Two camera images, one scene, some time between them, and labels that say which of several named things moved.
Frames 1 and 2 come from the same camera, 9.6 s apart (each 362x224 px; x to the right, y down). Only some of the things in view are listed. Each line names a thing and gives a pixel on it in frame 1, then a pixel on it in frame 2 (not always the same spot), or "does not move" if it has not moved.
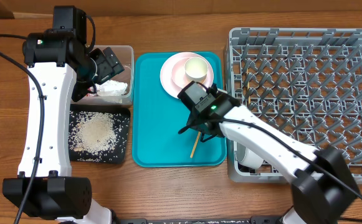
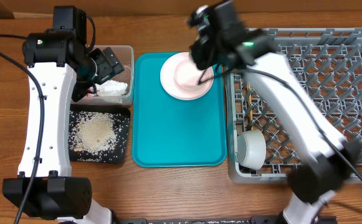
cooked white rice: x=95 y=136 does not move
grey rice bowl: x=247 y=157 does not move
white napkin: x=111 y=88 does not move
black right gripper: x=192 y=119 to x=196 y=53
